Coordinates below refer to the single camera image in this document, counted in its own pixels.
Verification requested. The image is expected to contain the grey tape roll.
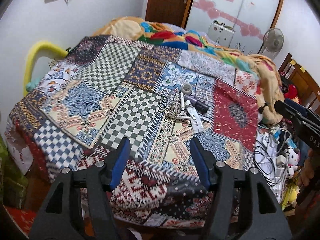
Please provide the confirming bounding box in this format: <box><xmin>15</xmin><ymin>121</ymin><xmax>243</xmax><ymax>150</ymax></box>
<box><xmin>181</xmin><ymin>83</ymin><xmax>193</xmax><ymax>95</ymax></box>

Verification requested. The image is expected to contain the tangled white earphone cable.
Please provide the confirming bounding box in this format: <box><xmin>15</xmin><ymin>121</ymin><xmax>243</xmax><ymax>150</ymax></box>
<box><xmin>156</xmin><ymin>89</ymin><xmax>192</xmax><ymax>120</ymax></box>

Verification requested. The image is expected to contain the person's right hand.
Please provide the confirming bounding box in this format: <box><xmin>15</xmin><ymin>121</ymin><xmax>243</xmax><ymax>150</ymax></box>
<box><xmin>297</xmin><ymin>149</ymin><xmax>315</xmax><ymax>187</ymax></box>

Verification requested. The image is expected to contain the grey standing fan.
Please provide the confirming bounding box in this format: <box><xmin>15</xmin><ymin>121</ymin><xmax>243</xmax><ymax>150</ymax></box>
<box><xmin>258</xmin><ymin>28</ymin><xmax>284</xmax><ymax>59</ymax></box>

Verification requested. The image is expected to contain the patchwork patterned bedspread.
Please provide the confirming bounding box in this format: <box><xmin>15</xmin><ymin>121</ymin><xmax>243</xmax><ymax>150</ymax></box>
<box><xmin>7</xmin><ymin>35</ymin><xmax>258</xmax><ymax>228</ymax></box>

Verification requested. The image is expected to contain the white squeezed tube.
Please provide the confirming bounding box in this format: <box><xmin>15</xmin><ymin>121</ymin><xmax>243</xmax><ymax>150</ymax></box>
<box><xmin>185</xmin><ymin>100</ymin><xmax>204</xmax><ymax>134</ymax></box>

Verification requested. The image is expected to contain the yellow curved bed rail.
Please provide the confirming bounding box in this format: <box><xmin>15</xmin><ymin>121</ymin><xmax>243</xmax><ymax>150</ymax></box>
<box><xmin>23</xmin><ymin>40</ymin><xmax>68</xmax><ymax>96</ymax></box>

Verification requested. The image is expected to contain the purple black cosmetic tube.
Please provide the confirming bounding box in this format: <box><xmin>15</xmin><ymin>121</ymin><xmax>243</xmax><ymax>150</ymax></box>
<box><xmin>184</xmin><ymin>95</ymin><xmax>209</xmax><ymax>113</ymax></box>

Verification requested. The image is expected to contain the white wardrobe with hearts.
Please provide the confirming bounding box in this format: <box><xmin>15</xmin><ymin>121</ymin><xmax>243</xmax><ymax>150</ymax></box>
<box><xmin>185</xmin><ymin>0</ymin><xmax>283</xmax><ymax>55</ymax></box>

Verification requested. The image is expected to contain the clutter pile with cables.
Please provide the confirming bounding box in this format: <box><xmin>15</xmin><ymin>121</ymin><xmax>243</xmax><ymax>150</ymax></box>
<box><xmin>253</xmin><ymin>120</ymin><xmax>300</xmax><ymax>209</ymax></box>

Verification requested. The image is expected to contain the brown wooden door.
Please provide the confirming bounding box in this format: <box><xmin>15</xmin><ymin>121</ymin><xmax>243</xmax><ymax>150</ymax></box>
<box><xmin>144</xmin><ymin>0</ymin><xmax>193</xmax><ymax>28</ymax></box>

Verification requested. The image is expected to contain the white box on bed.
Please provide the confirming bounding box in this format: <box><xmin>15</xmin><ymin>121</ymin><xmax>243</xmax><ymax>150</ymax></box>
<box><xmin>207</xmin><ymin>20</ymin><xmax>235</xmax><ymax>47</ymax></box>

